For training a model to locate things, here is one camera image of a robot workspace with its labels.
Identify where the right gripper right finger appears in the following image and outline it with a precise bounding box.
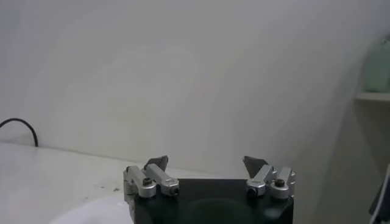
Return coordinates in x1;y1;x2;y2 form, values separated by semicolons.
243;155;297;200

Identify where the black cooker power cord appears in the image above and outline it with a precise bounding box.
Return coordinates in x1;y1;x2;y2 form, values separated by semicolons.
0;117;40;148

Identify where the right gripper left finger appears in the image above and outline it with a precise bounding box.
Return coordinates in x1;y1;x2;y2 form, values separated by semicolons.
122;155;180;202

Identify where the pale green appliance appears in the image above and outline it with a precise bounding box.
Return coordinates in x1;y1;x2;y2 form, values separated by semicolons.
362;36;390;94

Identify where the black and white wall cable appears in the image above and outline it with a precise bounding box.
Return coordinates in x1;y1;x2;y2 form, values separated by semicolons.
368;164;390;224

